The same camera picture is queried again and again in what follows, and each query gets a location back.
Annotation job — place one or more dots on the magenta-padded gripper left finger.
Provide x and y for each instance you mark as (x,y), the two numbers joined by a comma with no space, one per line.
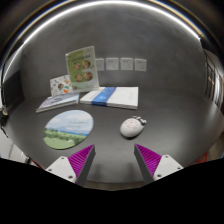
(80,160)

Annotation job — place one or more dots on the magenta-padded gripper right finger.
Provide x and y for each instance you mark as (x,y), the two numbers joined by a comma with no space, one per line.
(150,160)

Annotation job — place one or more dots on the white panda-print computer mouse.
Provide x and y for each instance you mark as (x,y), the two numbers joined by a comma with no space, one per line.
(130,127)

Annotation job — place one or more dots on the round landscape-print mouse pad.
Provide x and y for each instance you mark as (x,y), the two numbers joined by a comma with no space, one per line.
(68,129)

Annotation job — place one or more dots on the grey-blue cover book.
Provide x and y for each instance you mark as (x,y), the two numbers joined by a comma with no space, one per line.
(58,101)

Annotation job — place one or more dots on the white book with blue band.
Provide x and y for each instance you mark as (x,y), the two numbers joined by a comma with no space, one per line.
(116,96)

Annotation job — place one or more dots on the white card with colourful print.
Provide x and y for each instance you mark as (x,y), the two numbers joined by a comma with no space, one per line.
(60,86)

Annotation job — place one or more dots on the black flat panel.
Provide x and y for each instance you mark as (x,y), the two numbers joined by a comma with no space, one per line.
(13,88)

